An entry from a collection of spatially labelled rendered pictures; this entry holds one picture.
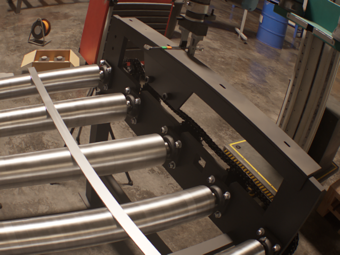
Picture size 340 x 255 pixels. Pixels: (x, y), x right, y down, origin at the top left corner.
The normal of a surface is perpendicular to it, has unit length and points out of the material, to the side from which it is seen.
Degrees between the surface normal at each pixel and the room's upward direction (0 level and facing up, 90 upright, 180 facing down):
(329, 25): 90
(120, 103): 48
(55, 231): 31
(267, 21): 90
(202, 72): 0
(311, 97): 90
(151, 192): 0
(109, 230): 53
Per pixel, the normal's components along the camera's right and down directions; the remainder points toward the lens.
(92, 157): 0.47, -0.35
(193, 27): -0.83, 0.12
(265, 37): -0.56, 0.33
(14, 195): 0.21, -0.83
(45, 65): 0.22, 0.55
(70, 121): 0.52, 0.50
